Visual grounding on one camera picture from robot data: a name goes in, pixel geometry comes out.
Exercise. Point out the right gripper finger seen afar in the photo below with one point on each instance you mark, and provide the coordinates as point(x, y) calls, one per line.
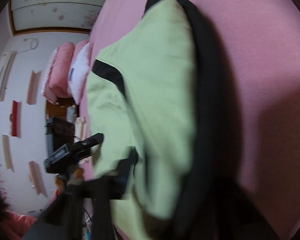
point(88, 142)

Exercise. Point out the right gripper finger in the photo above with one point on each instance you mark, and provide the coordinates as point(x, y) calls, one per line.
point(67, 210)

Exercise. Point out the light green black hoodie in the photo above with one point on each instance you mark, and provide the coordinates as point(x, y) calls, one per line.
point(166, 89)

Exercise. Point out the person left hand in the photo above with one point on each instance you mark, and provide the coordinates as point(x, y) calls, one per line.
point(76, 178)

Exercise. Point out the folded cream garment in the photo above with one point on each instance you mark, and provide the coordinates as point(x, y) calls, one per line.
point(80, 129)

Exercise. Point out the grey black item bedside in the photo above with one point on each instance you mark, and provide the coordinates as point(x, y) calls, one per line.
point(71, 114)

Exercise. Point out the pink folded quilt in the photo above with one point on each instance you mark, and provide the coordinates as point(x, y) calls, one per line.
point(55, 80)

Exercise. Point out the white pillow blue print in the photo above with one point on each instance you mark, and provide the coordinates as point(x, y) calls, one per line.
point(78, 70)

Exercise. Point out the white air conditioner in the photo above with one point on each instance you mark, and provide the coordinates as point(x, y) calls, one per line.
point(6, 62)

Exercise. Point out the floral wardrobe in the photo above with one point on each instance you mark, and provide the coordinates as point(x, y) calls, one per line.
point(37, 15)

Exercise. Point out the pink bed blanket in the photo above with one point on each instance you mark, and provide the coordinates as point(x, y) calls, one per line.
point(262, 40)

